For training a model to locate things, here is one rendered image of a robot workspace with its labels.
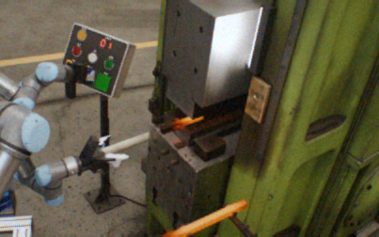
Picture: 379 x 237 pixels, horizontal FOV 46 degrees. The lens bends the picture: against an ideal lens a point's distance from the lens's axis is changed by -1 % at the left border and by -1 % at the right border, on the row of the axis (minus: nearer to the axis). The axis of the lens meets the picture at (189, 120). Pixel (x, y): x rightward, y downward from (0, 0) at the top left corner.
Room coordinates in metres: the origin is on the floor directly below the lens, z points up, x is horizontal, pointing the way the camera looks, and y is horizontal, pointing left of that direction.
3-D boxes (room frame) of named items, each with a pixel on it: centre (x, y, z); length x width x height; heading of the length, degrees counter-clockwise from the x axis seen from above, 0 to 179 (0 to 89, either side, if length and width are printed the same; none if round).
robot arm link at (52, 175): (1.20, 0.49, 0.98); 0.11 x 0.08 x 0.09; 131
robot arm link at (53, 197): (1.20, 0.51, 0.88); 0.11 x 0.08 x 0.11; 64
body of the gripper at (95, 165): (1.30, 0.37, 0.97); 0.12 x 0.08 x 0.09; 131
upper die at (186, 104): (1.75, -0.11, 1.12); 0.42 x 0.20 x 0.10; 131
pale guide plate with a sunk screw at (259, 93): (1.46, -0.25, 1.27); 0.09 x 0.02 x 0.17; 41
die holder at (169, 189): (1.71, -0.15, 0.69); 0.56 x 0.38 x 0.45; 131
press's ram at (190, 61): (1.71, -0.13, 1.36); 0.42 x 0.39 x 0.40; 131
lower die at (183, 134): (1.75, -0.11, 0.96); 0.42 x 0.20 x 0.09; 131
